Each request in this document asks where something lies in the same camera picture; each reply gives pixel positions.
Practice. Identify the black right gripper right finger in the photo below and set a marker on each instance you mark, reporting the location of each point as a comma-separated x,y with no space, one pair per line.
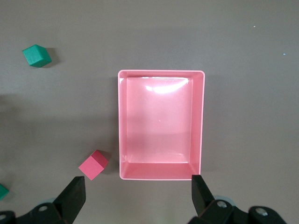
203,198

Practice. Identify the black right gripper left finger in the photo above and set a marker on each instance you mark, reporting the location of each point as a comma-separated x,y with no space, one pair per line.
70,200

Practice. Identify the red foam cube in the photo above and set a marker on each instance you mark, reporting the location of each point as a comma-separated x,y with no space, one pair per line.
91,168

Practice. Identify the green foam cube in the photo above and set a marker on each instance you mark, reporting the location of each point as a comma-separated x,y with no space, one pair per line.
36,57
2,192

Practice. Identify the pink plastic tray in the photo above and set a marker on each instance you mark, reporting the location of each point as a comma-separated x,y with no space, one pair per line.
158,130

